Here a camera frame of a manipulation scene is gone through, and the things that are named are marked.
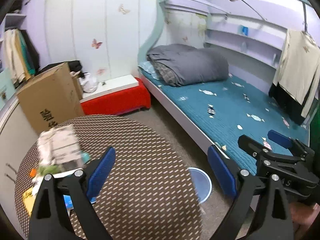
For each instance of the blue white medicine box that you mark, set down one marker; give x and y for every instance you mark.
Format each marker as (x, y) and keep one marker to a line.
(69, 203)

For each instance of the teal bed mattress cover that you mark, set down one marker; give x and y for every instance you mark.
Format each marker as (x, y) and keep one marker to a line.
(219, 112)

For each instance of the person's right hand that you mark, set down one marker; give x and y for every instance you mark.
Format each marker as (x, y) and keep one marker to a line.
(303, 215)

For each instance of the white paper bag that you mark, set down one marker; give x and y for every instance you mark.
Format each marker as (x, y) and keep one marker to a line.
(60, 146)

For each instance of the blue checked pillow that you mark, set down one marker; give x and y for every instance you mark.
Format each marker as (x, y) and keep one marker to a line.
(149, 68)

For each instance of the teal bunk bed frame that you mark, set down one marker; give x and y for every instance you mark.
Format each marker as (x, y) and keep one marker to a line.
(250, 33)

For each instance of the red covered bench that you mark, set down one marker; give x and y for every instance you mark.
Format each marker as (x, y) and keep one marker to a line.
(120, 102)

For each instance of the pink butterfly wall sticker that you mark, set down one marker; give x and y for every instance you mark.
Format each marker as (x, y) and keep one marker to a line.
(96, 44)

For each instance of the cream hanging shirt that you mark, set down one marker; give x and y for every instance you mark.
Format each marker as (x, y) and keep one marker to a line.
(298, 68)

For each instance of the hanging clothes on rack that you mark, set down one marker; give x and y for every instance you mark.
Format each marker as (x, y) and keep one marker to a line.
(20, 56)

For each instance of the white plastic bag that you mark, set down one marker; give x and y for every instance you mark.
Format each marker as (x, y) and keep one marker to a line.
(88, 83)

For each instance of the grey folded quilt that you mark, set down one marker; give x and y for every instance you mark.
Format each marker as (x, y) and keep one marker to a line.
(181, 65)

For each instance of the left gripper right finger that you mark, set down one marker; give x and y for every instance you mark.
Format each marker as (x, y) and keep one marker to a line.
(272, 219)

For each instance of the orange capped small bottle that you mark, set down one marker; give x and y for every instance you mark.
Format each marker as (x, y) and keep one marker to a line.
(33, 173)

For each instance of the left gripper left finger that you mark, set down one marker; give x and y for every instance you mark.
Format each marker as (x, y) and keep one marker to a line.
(49, 217)

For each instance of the large cardboard box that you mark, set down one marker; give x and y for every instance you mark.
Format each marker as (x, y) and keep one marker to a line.
(50, 99)

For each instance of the light blue trash bin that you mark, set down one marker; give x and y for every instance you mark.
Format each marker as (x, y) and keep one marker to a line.
(201, 182)

